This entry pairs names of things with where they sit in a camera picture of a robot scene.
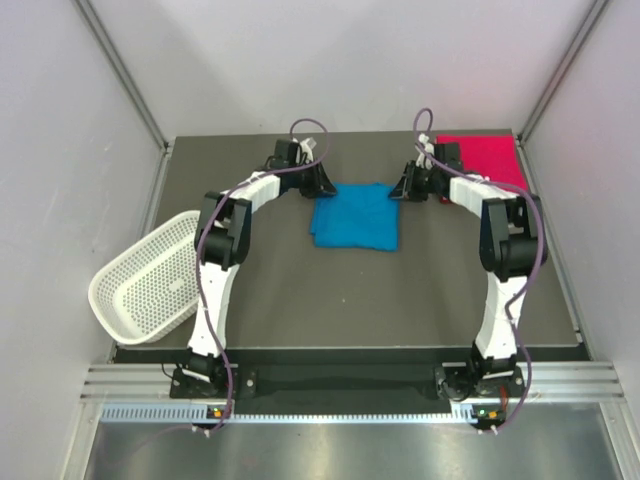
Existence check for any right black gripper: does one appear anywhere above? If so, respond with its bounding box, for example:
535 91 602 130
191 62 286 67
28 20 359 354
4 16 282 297
388 161 442 203

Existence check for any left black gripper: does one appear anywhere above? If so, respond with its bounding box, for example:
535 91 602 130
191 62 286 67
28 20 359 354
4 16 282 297
288 157 337 198

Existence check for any blue t-shirt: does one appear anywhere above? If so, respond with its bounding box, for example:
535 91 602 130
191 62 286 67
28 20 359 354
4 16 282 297
310 183 399 252

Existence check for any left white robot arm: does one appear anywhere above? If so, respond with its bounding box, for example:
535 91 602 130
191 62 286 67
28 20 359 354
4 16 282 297
170 137 337 399

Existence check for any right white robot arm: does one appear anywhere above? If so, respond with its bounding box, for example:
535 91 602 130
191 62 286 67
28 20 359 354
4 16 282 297
389 134 547 401

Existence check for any folded pink t-shirt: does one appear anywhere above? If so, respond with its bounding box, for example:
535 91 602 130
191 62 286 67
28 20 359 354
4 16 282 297
436 134 529 190

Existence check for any white perforated plastic basket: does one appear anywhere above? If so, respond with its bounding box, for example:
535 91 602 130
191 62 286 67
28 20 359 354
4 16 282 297
88 210 199 346

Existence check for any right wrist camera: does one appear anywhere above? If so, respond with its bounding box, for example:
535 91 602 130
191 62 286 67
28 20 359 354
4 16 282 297
415 133 435 170

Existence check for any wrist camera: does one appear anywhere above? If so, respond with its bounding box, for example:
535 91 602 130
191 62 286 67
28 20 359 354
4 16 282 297
415 133 435 170
297 137 317 165

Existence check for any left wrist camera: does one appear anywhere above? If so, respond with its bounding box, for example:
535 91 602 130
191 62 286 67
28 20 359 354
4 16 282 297
297 137 317 165

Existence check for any right aluminium frame post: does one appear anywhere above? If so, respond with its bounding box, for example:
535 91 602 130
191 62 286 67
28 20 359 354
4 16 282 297
516 0 612 146

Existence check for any aluminium frame post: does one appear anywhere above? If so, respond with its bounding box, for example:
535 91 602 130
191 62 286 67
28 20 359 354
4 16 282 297
516 0 612 146
69 0 171 151

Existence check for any left aluminium frame post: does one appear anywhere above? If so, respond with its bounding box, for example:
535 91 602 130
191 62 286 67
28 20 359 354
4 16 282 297
69 0 171 151

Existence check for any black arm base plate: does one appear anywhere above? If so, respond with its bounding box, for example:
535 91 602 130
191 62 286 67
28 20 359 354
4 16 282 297
169 361 493 417

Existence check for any aluminium front rail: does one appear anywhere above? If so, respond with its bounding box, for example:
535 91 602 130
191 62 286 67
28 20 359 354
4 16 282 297
80 362 624 403

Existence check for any white slotted cable duct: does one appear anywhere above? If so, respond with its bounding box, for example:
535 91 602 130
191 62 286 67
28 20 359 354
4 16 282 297
99 403 506 426

